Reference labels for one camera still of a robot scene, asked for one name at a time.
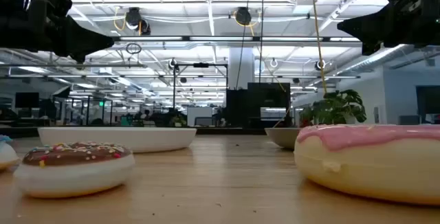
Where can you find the large pink donut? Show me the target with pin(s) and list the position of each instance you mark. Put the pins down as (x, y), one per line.
(371, 162)

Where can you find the white round plate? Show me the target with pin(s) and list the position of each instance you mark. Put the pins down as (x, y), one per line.
(117, 138)

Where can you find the black equipment cabinet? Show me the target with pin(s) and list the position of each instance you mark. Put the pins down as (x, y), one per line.
(269, 95)

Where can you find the grey round plate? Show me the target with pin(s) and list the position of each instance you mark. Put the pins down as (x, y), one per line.
(282, 137)

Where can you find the small blue donut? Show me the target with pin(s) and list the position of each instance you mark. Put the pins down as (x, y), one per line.
(6, 153)

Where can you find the green potted plant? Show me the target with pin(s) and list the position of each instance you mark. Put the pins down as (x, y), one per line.
(335, 109)

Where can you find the black distant rig frame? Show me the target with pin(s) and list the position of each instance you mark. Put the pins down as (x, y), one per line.
(201, 65)

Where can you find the small chocolate sprinkle donut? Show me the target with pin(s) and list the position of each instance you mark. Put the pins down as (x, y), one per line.
(74, 169)

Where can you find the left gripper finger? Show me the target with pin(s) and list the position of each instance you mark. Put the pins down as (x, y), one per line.
(82, 42)

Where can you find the black aluminium table frame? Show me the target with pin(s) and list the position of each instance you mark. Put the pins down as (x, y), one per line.
(230, 131)

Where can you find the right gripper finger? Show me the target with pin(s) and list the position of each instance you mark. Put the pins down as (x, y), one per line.
(374, 28)

